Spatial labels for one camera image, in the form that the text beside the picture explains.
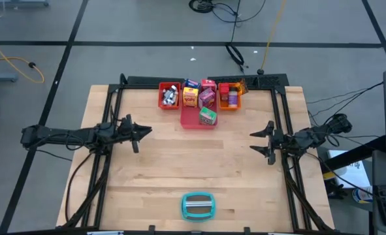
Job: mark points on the red mesh basket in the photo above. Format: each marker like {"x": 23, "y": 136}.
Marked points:
{"x": 162, "y": 104}

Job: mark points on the pink plastic tray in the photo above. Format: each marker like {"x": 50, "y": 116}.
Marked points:
{"x": 191, "y": 119}

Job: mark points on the black table frame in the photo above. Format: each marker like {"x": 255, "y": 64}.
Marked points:
{"x": 264, "y": 80}

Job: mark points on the black clamp tool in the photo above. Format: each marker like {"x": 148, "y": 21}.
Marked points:
{"x": 336, "y": 191}

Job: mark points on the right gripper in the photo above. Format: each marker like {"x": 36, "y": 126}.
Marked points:
{"x": 276, "y": 140}

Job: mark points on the red spice tin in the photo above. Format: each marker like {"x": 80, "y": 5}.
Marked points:
{"x": 224, "y": 90}

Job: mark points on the yellow Corn Pops box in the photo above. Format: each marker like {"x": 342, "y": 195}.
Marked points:
{"x": 190, "y": 97}

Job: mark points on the brown snack packet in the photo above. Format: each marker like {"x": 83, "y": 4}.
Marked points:
{"x": 242, "y": 86}

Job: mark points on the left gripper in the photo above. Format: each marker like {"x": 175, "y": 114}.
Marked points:
{"x": 125, "y": 130}

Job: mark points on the white paper sheet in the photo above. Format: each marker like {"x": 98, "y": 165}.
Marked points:
{"x": 352, "y": 173}

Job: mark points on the blue Frosted Flakes box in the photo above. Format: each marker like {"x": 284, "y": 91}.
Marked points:
{"x": 192, "y": 83}

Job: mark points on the green Apple Jacks box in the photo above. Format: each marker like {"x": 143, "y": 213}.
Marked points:
{"x": 208, "y": 116}

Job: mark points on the small round printed container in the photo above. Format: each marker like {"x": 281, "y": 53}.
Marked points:
{"x": 362, "y": 195}

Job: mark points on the teal box grater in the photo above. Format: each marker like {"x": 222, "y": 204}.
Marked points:
{"x": 198, "y": 206}

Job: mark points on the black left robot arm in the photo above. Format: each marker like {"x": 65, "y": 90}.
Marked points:
{"x": 65, "y": 134}

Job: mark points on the purple Raisin Bran box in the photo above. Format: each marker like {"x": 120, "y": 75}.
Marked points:
{"x": 207, "y": 97}

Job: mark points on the orange mesh basket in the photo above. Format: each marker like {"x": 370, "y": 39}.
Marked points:
{"x": 229, "y": 108}

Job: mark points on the grey workbench foot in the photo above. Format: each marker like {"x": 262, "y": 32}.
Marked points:
{"x": 16, "y": 3}
{"x": 0, "y": 77}

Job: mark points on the red mini cereal box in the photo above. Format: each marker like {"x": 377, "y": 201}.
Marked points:
{"x": 208, "y": 85}

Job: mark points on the black support bar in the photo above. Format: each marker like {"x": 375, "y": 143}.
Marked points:
{"x": 359, "y": 153}

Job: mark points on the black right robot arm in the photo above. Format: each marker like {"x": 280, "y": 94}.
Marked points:
{"x": 313, "y": 135}

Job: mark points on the black frame clamp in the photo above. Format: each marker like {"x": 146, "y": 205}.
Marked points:
{"x": 151, "y": 229}
{"x": 247, "y": 230}

